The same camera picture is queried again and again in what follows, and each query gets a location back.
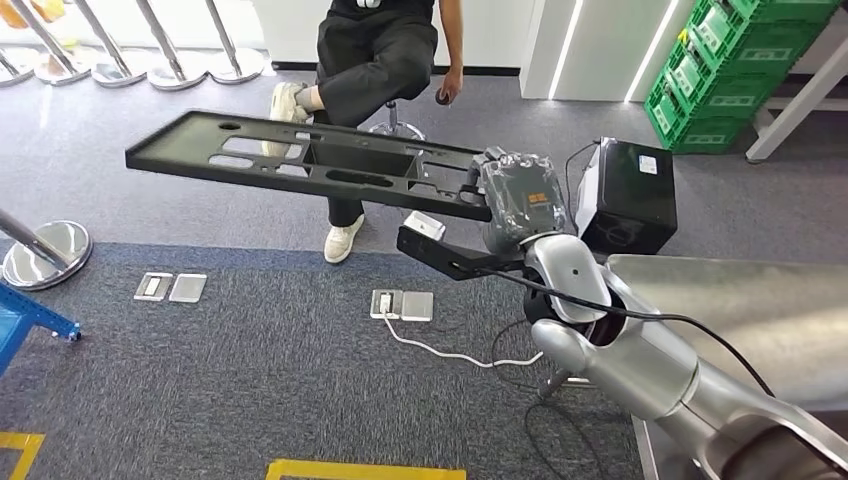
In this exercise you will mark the person's left hand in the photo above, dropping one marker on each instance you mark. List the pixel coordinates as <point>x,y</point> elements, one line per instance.
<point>452,85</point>

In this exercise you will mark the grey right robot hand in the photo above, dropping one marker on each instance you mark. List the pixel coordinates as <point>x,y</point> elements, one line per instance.
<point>523,199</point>

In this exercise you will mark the black round puck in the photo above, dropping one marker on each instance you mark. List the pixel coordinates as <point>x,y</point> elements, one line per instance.
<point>442,98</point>

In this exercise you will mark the long black plastic part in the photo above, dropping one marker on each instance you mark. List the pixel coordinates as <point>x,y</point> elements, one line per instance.
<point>172,149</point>

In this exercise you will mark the person's left forearm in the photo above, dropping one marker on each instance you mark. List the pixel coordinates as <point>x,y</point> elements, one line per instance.
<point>450,33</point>

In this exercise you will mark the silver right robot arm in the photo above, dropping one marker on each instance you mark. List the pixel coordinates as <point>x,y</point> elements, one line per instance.
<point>642,371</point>

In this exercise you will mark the steel workbench leg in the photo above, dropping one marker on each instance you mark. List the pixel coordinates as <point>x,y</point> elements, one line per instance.
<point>563,384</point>

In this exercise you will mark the blue metal shelf rack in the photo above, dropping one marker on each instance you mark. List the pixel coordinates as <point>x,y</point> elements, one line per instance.
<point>26,324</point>

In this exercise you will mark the chrome swivel stool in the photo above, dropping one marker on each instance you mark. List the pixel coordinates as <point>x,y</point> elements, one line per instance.
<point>394,122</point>

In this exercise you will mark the person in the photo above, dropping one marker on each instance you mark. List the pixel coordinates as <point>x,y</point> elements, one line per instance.
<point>371,60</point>

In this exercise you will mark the glossy black equipment box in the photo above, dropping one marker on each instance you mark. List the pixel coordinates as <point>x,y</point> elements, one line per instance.
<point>629,199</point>

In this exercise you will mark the steel floor socket box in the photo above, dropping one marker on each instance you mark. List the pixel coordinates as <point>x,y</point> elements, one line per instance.
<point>401,306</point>
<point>169,288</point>

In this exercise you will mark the chrome barrier stanchion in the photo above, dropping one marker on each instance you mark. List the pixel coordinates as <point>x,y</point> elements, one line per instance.
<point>175,73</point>
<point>119,69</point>
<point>53,255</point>
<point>63,66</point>
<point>13,69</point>
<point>238,66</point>

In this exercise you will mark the orange object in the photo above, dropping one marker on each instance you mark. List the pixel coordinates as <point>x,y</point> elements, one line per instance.
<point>33,10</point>

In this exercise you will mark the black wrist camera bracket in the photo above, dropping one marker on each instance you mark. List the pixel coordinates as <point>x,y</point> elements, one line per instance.
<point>450,258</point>

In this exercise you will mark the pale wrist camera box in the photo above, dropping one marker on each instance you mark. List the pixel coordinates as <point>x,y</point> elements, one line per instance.
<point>424,225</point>

